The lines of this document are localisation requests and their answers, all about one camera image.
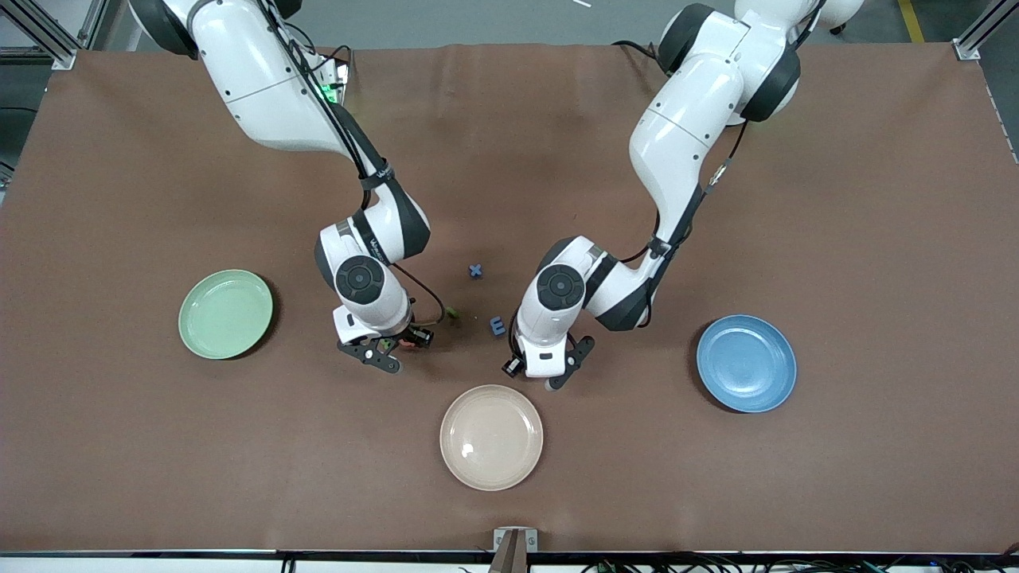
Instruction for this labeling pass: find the metal camera pole bracket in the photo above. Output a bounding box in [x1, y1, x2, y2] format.
[493, 527, 539, 573]

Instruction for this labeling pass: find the blue plate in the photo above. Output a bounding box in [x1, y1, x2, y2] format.
[696, 314, 798, 414]

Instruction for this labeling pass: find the aluminium frame profile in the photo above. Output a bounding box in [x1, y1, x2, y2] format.
[951, 0, 1019, 63]
[0, 0, 108, 71]

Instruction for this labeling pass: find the black base power cable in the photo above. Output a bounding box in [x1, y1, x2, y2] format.
[314, 41, 355, 82]
[611, 38, 670, 64]

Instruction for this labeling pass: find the brown table mat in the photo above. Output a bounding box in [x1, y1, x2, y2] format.
[0, 41, 1019, 555]

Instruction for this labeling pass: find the white table edge rail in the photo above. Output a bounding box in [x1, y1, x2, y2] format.
[0, 549, 1019, 573]

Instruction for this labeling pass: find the beige plate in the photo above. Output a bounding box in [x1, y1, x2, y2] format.
[439, 384, 545, 492]

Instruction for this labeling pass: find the light green plate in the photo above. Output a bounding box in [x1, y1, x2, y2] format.
[178, 269, 275, 361]

